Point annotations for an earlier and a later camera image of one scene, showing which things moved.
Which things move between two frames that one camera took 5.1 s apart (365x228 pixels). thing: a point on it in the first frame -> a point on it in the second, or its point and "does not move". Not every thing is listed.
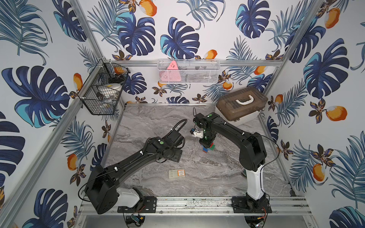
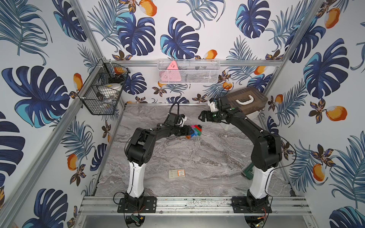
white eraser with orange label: (176, 173) does not move
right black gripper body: (207, 138) -> (211, 117)
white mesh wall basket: (189, 71) does not move
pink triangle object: (172, 73) does not move
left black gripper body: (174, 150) -> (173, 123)
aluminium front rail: (281, 205) does not move
